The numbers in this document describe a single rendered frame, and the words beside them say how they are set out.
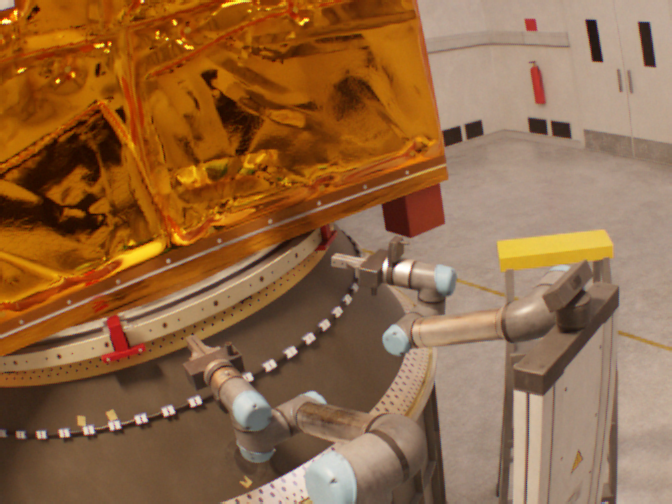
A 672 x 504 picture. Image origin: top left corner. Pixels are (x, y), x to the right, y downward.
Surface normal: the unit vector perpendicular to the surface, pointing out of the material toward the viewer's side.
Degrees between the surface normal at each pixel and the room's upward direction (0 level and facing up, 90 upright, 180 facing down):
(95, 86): 87
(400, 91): 90
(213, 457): 62
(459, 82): 90
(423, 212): 90
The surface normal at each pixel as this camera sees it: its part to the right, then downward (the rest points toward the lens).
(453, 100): 0.59, 0.20
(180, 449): 0.33, -0.21
